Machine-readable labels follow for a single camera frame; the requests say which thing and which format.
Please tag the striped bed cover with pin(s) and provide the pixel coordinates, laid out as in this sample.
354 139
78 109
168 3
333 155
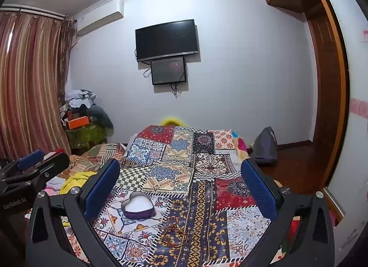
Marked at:
97 153

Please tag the small black wall monitor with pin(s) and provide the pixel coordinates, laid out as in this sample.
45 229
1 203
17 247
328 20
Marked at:
168 70

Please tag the grey garment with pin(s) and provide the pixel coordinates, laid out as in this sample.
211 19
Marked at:
100 116

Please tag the yellow towel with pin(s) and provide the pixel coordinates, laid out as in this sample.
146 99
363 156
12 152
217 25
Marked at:
76 180

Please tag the patchwork printed blanket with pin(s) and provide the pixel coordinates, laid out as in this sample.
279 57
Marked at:
178 169

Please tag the black wall television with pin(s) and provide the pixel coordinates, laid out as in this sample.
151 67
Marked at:
166 40

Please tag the yellow round object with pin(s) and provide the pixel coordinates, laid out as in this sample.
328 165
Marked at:
172 120

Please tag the heart-shaped tin box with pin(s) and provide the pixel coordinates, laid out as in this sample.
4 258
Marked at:
138 205

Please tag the wooden door frame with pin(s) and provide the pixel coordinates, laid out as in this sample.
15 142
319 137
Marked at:
327 83

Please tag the white air conditioner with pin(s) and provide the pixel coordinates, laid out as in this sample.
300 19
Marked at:
99 15

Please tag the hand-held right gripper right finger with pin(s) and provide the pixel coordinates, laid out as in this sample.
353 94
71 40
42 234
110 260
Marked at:
257 189

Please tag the orange box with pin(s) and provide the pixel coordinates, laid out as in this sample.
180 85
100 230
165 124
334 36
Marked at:
77 122

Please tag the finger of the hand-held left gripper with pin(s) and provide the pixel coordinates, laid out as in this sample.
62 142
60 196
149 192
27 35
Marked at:
30 158
54 163

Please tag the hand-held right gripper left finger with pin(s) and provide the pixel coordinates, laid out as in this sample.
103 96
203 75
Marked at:
105 186

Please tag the grey bag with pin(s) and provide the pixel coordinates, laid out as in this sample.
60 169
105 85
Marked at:
264 146

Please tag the pile of clothes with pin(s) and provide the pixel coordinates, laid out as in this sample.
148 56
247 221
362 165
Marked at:
77 98

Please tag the striped brown curtain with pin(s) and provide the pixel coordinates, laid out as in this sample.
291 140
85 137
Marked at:
31 83

